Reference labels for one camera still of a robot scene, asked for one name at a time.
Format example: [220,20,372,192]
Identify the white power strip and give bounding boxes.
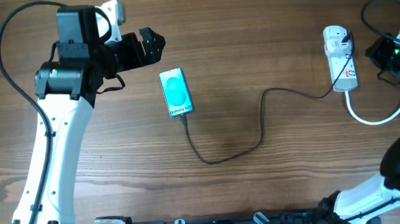
[323,25,358,93]

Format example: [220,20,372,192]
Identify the teal Galaxy smartphone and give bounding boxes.
[158,68,194,117]

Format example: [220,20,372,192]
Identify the black left camera cable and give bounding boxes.
[0,0,127,224]

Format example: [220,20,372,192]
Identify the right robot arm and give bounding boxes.
[313,42,400,224]

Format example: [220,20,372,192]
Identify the white USB charger plug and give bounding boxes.
[324,38,351,57]

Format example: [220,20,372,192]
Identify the black USB charging cable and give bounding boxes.
[174,30,364,168]

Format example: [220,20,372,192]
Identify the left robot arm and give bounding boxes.
[11,0,165,224]

